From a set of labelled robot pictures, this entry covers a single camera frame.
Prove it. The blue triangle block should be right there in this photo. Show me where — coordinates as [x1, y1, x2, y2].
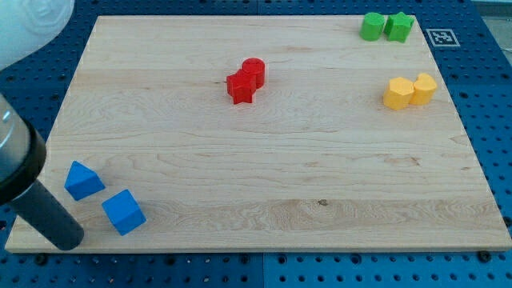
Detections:
[64, 161, 106, 201]

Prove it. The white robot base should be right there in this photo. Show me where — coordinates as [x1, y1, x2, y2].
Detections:
[1, 0, 75, 70]

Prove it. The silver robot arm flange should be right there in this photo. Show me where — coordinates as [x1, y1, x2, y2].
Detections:
[1, 95, 46, 205]

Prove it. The red star block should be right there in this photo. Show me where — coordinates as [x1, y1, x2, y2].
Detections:
[226, 69, 256, 105]

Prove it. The green star block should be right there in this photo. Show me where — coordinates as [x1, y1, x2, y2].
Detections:
[383, 12, 415, 43]

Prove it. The red cylinder block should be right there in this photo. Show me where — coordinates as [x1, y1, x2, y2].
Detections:
[242, 58, 266, 89]

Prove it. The wooden board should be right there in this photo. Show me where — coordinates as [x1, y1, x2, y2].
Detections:
[4, 14, 512, 254]

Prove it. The blue cube block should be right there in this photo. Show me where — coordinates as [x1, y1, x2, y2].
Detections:
[102, 190, 146, 236]

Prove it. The yellow hexagon block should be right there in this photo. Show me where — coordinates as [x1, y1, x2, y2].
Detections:
[382, 77, 414, 110]

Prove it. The green cylinder block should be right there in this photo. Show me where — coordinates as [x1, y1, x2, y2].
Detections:
[359, 12, 386, 42]

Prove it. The yellow heart block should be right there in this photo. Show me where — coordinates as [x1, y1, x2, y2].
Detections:
[410, 73, 438, 106]

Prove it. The white fiducial marker tag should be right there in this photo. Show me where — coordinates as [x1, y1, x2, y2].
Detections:
[426, 28, 460, 47]

